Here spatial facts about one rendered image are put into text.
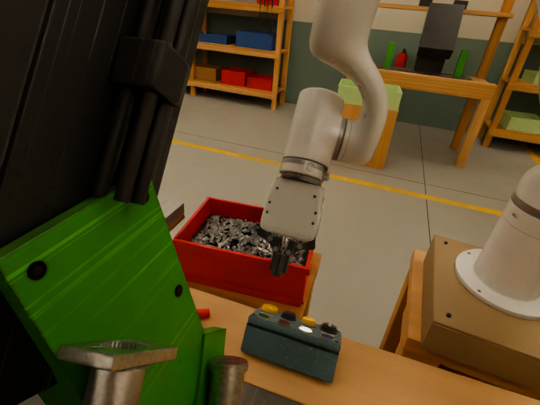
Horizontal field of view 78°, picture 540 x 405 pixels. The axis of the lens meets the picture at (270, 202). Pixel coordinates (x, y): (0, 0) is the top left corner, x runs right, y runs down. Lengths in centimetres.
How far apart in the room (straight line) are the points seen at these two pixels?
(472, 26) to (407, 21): 84
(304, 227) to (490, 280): 40
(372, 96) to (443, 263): 43
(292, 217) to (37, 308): 43
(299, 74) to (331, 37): 537
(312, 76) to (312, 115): 528
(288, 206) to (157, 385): 36
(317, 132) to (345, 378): 39
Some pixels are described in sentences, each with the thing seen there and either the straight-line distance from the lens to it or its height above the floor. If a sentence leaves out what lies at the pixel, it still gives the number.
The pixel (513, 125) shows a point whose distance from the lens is 544.
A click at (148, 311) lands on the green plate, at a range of 28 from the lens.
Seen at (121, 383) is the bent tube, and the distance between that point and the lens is 22.
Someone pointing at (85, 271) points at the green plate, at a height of 124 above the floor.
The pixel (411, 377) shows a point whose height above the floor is 90.
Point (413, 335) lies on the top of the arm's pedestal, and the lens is 76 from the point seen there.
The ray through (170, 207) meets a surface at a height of 113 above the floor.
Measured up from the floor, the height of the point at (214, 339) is 110.
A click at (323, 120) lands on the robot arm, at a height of 123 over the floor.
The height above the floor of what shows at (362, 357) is 90.
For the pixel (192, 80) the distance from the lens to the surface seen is 607.
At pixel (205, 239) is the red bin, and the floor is 88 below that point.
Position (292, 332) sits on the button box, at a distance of 56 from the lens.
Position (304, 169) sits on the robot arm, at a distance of 56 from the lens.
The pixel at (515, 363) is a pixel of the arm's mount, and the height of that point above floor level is 90.
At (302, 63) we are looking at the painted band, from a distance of 588.
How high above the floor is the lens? 138
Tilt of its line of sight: 30 degrees down
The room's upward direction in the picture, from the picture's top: 5 degrees clockwise
